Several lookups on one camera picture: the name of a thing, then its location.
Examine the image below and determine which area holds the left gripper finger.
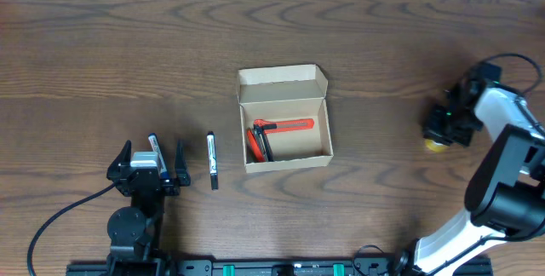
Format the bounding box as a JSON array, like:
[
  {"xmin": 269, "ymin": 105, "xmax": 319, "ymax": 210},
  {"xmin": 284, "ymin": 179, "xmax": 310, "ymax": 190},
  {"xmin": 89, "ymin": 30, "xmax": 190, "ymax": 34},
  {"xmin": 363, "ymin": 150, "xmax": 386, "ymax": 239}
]
[
  {"xmin": 175, "ymin": 141, "xmax": 191, "ymax": 186},
  {"xmin": 106, "ymin": 141, "xmax": 131, "ymax": 181}
]

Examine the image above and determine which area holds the yellow tape roll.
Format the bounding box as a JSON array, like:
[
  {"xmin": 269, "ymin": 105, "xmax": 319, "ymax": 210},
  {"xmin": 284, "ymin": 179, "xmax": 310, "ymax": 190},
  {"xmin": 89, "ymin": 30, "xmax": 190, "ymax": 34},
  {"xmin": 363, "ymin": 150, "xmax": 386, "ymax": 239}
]
[{"xmin": 424, "ymin": 139, "xmax": 448, "ymax": 152}]

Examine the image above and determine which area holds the red stapler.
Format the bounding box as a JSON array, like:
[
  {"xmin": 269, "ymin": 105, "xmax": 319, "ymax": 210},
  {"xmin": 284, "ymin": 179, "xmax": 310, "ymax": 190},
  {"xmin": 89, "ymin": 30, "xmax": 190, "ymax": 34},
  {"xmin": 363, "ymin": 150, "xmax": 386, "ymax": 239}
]
[{"xmin": 246, "ymin": 124, "xmax": 274, "ymax": 163}]

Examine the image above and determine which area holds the red utility knife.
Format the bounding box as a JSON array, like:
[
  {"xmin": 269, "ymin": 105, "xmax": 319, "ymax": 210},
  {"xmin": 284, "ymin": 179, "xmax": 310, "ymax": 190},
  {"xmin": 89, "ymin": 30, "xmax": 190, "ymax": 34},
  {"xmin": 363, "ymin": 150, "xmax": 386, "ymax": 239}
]
[{"xmin": 254, "ymin": 118, "xmax": 314, "ymax": 134}]

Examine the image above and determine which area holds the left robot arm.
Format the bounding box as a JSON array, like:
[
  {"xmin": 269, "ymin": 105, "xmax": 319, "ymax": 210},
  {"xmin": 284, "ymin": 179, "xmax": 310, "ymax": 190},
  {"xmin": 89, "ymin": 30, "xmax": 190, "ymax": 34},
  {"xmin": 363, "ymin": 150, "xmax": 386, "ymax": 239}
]
[{"xmin": 106, "ymin": 141, "xmax": 191, "ymax": 276}]

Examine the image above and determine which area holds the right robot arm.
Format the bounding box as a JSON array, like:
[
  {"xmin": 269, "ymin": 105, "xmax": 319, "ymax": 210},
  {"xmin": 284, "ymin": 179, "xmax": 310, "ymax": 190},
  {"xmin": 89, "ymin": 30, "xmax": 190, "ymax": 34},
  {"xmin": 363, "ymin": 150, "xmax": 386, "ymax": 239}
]
[{"xmin": 391, "ymin": 58, "xmax": 544, "ymax": 275}]

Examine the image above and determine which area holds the blue marker pen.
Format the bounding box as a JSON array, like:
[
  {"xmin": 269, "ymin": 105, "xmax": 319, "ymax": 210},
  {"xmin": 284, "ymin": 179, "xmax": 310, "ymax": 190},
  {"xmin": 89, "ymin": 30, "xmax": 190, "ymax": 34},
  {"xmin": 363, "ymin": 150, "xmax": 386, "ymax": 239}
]
[{"xmin": 148, "ymin": 133, "xmax": 170, "ymax": 180}]

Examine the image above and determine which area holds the black marker pen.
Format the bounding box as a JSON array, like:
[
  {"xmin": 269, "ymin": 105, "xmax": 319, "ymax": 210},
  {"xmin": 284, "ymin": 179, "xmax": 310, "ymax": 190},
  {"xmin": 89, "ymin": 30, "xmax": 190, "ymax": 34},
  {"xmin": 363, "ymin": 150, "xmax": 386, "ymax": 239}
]
[{"xmin": 206, "ymin": 132, "xmax": 219, "ymax": 191}]

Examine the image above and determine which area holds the open cardboard box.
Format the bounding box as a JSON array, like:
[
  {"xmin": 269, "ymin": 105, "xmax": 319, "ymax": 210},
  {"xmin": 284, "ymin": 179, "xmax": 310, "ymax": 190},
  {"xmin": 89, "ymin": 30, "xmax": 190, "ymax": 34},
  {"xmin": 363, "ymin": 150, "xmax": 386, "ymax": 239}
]
[{"xmin": 237, "ymin": 64, "xmax": 334, "ymax": 174}]

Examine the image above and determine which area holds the left black cable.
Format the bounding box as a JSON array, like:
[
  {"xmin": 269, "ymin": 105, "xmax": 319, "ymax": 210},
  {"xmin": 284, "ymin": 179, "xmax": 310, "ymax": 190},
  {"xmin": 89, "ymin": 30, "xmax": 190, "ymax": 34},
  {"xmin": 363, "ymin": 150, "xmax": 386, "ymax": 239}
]
[{"xmin": 26, "ymin": 182, "xmax": 118, "ymax": 276}]

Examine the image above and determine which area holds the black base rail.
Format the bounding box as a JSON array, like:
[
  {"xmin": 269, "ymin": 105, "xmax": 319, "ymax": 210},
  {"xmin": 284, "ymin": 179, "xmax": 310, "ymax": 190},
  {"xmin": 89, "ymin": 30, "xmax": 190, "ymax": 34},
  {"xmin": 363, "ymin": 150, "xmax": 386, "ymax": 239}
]
[{"xmin": 66, "ymin": 258, "xmax": 493, "ymax": 276}]

